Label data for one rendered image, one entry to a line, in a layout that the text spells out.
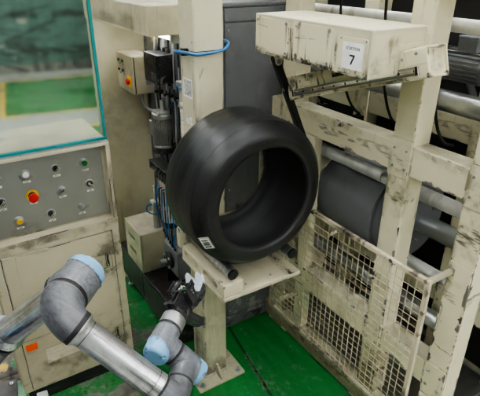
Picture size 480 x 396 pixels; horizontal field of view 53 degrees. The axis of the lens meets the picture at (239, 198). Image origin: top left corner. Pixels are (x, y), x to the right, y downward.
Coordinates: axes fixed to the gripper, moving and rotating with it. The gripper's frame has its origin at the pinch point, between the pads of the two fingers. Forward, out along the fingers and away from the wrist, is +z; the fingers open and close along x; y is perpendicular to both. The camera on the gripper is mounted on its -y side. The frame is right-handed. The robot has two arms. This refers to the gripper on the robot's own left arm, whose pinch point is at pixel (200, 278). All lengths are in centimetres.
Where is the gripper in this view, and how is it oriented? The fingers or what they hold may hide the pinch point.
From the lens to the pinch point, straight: 165.6
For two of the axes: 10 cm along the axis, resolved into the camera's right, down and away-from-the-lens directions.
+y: -3.6, -8.3, -4.3
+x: -8.9, 1.6, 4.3
